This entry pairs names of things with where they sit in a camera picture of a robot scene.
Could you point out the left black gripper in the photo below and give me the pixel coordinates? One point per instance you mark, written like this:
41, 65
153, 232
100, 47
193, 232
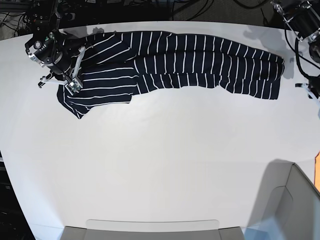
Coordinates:
314, 83

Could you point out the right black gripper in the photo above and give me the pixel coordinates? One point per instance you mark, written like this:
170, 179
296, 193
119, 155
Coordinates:
39, 49

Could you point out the navy white striped T-shirt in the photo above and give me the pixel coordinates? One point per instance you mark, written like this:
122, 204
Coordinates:
119, 65

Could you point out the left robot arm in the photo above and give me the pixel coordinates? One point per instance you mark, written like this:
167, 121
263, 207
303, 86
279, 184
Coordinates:
303, 19

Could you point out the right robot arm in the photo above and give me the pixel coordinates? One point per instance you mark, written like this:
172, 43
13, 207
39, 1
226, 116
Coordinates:
45, 16

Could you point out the yellow orange cloth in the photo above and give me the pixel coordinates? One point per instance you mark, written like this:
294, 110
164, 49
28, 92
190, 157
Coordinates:
317, 171

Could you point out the grey bin at right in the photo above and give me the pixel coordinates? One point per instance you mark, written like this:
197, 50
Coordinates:
287, 206

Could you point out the grey tray at bottom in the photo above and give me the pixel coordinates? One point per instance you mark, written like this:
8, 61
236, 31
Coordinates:
97, 229

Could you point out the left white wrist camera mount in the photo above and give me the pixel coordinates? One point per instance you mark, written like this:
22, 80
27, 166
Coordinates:
307, 88

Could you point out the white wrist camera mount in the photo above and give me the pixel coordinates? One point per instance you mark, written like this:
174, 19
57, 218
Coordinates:
307, 88
75, 75

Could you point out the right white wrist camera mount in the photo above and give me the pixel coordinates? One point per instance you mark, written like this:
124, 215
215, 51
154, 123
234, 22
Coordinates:
75, 75

